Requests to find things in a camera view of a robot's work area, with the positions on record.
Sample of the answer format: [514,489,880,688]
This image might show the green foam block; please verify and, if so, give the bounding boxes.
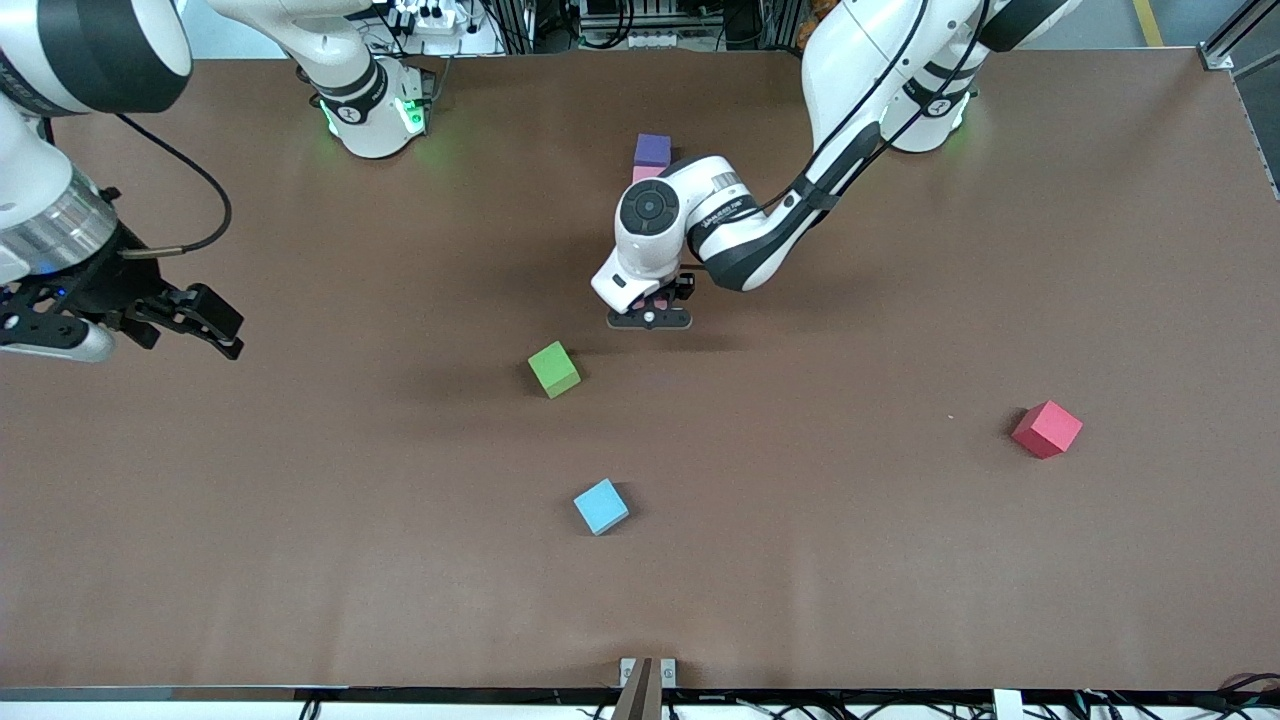
[527,340,582,400]

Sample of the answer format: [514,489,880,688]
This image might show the light blue foam block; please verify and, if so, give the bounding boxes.
[573,478,631,537]

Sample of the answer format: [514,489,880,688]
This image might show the white power strip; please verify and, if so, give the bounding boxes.
[385,0,471,33]

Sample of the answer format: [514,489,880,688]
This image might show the red foam block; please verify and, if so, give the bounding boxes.
[1011,400,1084,460]

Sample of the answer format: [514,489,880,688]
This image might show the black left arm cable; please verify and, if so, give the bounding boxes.
[760,0,991,216]

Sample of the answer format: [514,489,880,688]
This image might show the small metal bracket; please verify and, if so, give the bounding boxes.
[620,657,677,691]

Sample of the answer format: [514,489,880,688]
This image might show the aluminium frame profile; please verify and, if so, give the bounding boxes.
[1200,0,1280,79]

